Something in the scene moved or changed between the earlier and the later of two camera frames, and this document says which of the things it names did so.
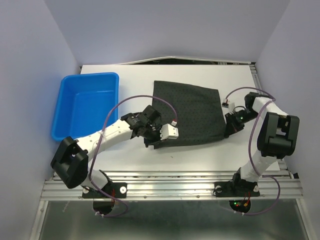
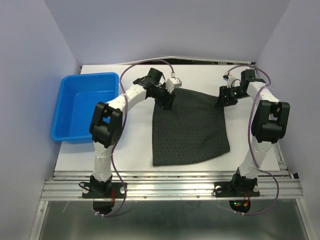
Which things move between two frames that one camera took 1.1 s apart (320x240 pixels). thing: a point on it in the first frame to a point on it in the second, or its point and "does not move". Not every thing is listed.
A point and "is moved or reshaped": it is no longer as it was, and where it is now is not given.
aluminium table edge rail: (175, 185) does not move
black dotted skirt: (196, 109) is moved or reshaped
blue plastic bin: (82, 104) does not move
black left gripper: (154, 142) to (166, 103)
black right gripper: (232, 127) to (223, 100)
